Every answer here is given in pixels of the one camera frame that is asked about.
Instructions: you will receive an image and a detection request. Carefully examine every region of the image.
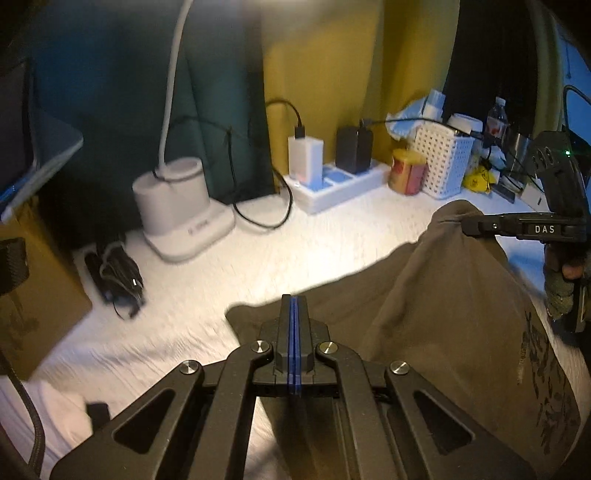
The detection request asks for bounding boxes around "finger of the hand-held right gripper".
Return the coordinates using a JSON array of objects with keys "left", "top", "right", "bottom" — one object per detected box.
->
[{"left": 462, "top": 215, "right": 513, "bottom": 238}]

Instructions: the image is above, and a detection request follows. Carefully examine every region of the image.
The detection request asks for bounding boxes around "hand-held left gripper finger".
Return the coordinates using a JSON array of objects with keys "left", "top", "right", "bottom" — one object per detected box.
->
[
  {"left": 50, "top": 294, "right": 294, "bottom": 480},
  {"left": 293, "top": 294, "right": 539, "bottom": 480}
]

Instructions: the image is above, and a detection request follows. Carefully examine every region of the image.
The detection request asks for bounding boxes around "dark brown T-shirt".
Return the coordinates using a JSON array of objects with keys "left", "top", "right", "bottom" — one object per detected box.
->
[{"left": 226, "top": 198, "right": 583, "bottom": 480}]

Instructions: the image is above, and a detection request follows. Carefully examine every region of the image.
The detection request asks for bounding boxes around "person's right hand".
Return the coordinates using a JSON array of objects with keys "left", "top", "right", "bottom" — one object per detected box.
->
[{"left": 544, "top": 242, "right": 589, "bottom": 320}]

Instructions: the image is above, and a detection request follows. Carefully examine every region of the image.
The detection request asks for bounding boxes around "cream tissue box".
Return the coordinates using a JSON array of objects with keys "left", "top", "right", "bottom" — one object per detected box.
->
[{"left": 519, "top": 185, "right": 550, "bottom": 208}]

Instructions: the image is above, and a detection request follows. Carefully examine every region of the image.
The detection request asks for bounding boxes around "grey smartphone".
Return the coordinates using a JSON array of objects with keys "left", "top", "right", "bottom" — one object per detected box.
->
[{"left": 496, "top": 182, "right": 527, "bottom": 204}]

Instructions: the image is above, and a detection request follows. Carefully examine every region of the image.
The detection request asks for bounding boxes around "yellow duck snack packet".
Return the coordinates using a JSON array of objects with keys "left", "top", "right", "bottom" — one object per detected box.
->
[{"left": 463, "top": 166, "right": 497, "bottom": 191}]

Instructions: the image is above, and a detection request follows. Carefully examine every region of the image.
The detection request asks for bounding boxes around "stainless steel tumbler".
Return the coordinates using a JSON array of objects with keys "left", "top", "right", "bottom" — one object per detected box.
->
[{"left": 503, "top": 124, "right": 532, "bottom": 158}]

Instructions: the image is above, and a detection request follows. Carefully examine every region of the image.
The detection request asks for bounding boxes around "white plastic basket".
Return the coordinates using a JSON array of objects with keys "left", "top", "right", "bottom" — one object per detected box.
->
[{"left": 413, "top": 124, "right": 476, "bottom": 200}]

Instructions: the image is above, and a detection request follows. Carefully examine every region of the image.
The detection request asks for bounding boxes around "clear plastic water bottle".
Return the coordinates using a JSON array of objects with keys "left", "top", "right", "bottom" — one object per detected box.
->
[{"left": 485, "top": 97, "right": 509, "bottom": 139}]

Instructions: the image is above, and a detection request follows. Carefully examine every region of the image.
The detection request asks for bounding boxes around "red tin can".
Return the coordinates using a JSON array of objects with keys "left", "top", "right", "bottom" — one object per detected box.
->
[{"left": 388, "top": 148, "right": 428, "bottom": 195}]

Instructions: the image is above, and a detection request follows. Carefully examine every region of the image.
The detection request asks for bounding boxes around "white textured table cover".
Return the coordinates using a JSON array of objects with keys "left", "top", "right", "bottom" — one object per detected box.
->
[{"left": 0, "top": 173, "right": 591, "bottom": 480}]

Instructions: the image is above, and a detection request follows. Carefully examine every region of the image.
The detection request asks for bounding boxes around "yellow curtain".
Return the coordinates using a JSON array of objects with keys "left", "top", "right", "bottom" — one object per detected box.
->
[
  {"left": 526, "top": 0, "right": 568, "bottom": 134},
  {"left": 261, "top": 0, "right": 462, "bottom": 162}
]

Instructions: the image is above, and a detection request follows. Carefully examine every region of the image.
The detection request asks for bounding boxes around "white power strip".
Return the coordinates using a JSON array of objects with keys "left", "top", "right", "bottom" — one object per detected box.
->
[{"left": 284, "top": 161, "right": 393, "bottom": 215}]

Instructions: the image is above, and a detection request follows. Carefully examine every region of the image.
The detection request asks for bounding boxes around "crumpled white tissue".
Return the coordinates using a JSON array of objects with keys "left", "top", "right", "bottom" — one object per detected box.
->
[{"left": 385, "top": 99, "right": 428, "bottom": 139}]

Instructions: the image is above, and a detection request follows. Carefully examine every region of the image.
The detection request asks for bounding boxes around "black charger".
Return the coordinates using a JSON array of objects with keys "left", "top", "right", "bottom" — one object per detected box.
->
[{"left": 335, "top": 124, "right": 374, "bottom": 175}]

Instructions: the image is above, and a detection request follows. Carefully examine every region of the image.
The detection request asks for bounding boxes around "white desk lamp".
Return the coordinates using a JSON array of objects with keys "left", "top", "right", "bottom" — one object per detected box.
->
[{"left": 131, "top": 0, "right": 236, "bottom": 264}]

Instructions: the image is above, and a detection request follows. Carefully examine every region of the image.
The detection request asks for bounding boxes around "dark glass window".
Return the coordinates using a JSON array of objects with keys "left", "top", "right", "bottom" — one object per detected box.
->
[{"left": 443, "top": 0, "right": 541, "bottom": 134}]

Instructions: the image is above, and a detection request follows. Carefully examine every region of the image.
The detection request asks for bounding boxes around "white charger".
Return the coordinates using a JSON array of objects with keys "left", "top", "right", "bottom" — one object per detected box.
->
[{"left": 288, "top": 134, "right": 324, "bottom": 190}]

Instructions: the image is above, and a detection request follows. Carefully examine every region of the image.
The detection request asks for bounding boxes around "brown cardboard box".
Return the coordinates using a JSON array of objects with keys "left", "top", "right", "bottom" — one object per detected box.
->
[{"left": 0, "top": 198, "right": 93, "bottom": 381}]

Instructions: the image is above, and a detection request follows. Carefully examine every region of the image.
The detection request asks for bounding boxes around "teal curtain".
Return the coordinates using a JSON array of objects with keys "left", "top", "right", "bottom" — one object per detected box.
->
[{"left": 28, "top": 0, "right": 278, "bottom": 206}]

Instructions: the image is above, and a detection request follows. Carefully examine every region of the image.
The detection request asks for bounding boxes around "black lamp cable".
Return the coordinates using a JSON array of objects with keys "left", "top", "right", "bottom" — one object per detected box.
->
[{"left": 154, "top": 99, "right": 306, "bottom": 230}]

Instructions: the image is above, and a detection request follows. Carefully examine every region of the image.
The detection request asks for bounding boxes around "black cable bundle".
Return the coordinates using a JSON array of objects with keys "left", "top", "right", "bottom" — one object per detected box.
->
[{"left": 83, "top": 235, "right": 146, "bottom": 319}]

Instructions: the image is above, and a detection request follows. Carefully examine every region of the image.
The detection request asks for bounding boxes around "black braided cable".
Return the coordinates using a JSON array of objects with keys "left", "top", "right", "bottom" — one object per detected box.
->
[{"left": 0, "top": 346, "right": 47, "bottom": 480}]

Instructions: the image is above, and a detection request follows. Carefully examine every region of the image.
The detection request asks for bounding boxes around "black woven strap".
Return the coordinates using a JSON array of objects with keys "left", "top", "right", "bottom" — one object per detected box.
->
[{"left": 0, "top": 237, "right": 28, "bottom": 296}]

